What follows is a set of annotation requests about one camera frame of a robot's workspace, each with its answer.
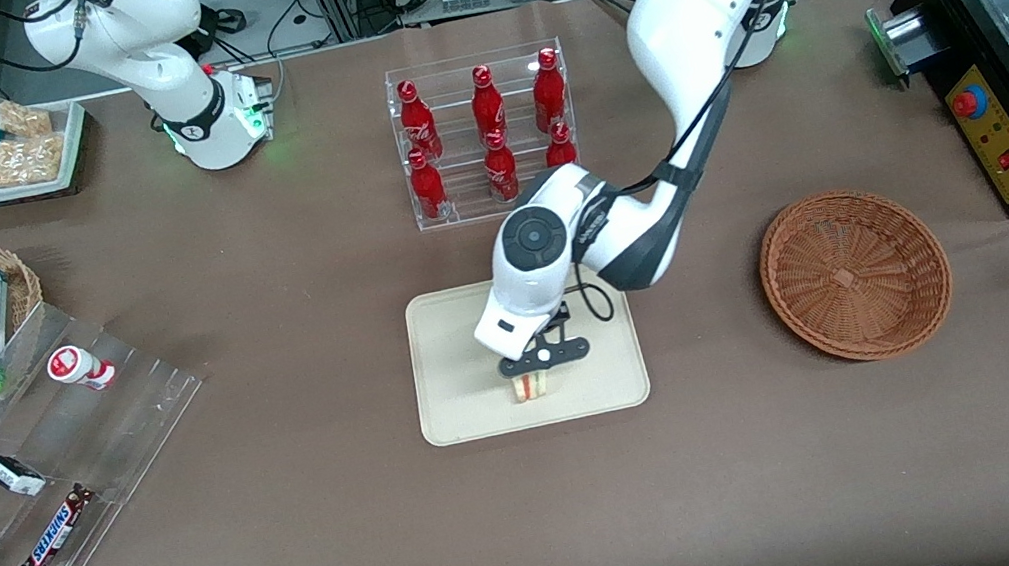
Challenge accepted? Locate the clear acrylic bottle rack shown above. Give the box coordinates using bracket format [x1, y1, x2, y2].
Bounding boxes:
[381, 37, 589, 234]

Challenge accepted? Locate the white snack container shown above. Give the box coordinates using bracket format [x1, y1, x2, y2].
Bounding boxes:
[0, 95, 98, 207]

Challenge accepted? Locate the black snack box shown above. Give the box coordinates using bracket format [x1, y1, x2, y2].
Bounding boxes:
[0, 444, 50, 503]

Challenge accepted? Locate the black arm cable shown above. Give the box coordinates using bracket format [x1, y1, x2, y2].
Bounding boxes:
[518, 0, 845, 330]

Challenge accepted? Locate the red emergency stop button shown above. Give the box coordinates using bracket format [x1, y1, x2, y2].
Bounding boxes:
[949, 86, 986, 123]

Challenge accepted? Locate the large brown wicker basket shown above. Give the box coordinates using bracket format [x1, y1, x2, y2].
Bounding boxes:
[748, 174, 964, 378]

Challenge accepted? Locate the red cola bottle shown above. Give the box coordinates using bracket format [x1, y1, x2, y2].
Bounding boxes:
[541, 119, 580, 169]
[394, 75, 445, 166]
[405, 145, 453, 225]
[466, 62, 511, 141]
[526, 45, 573, 135]
[479, 127, 524, 205]

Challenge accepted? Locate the cream plastic tray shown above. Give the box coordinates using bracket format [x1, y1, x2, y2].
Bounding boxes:
[400, 258, 656, 450]

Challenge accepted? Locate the small rice cracker bag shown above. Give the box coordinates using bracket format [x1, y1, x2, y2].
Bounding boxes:
[0, 92, 55, 143]

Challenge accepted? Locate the layered sandwich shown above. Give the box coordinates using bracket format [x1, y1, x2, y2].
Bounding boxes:
[504, 369, 556, 407]

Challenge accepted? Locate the red-lid yogurt drink bottle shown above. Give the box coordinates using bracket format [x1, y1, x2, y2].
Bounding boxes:
[44, 338, 119, 398]

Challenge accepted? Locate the Snickers chocolate bar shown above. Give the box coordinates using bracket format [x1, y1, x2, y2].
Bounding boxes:
[9, 481, 107, 566]

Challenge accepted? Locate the large rice cracker bag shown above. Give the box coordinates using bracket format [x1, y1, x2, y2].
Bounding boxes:
[0, 130, 72, 190]

